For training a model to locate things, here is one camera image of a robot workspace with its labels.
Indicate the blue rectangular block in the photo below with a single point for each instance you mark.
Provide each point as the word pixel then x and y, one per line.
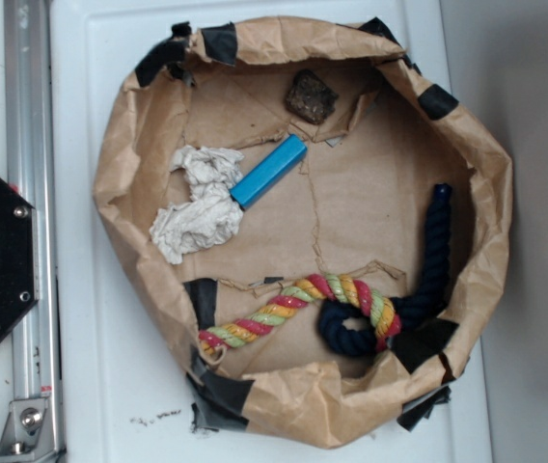
pixel 269 171

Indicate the dark brown rough block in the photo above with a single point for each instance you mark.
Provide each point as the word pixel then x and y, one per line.
pixel 310 98

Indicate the brown paper bag bin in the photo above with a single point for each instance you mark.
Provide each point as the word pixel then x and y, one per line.
pixel 355 205

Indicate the crumpled white cloth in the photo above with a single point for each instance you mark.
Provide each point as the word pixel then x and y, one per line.
pixel 211 217

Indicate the white plastic tray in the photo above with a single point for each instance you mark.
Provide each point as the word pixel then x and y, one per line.
pixel 125 398

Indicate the aluminium extrusion rail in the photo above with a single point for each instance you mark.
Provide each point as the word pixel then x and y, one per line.
pixel 36 337

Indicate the metal corner bracket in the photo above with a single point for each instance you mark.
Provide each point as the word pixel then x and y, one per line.
pixel 28 432

